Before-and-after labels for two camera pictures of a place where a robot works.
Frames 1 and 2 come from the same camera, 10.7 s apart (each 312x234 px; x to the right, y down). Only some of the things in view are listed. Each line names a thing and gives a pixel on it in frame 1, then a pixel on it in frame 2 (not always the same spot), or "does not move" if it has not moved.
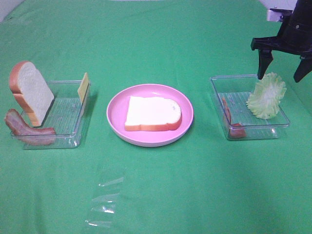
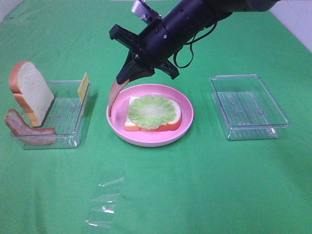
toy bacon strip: (33, 135) does not move
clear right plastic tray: (231, 93) does not move
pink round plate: (116, 110) does not move
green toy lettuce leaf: (263, 101) to (151, 111)
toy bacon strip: (236, 129) to (116, 89)
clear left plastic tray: (66, 115) does not move
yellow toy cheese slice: (83, 86) does not move
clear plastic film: (103, 204) does not move
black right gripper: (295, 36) to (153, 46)
